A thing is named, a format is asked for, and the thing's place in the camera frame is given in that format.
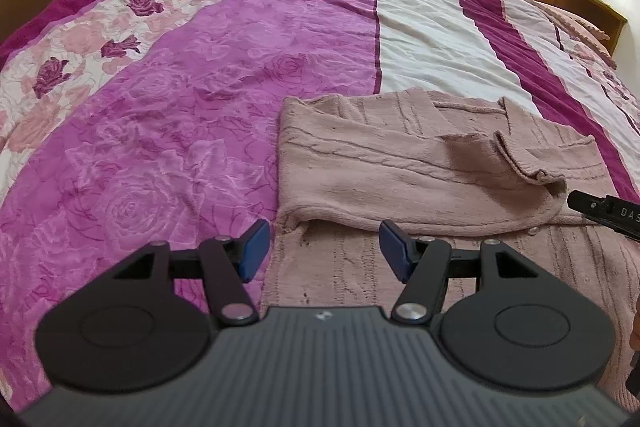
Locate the magenta floral striped bedspread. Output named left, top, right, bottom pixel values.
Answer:
left=0, top=0, right=640, bottom=413

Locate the pink knitted pillow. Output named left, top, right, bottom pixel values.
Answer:
left=515, top=0, right=618, bottom=68

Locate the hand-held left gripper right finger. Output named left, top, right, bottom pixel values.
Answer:
left=378, top=219, right=556, bottom=324

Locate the pink knit cardigan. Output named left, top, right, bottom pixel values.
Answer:
left=260, top=88, right=640, bottom=413

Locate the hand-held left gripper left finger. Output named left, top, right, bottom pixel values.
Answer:
left=95, top=219, right=272, bottom=327

